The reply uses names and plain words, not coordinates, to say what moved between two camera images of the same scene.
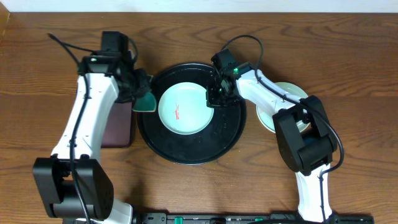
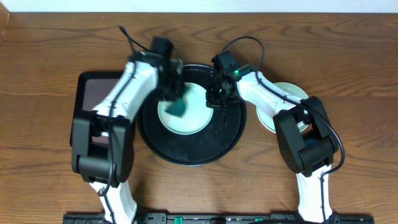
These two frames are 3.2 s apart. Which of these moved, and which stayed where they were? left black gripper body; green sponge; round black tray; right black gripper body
Moved: green sponge; left black gripper body
Stayed: right black gripper body; round black tray
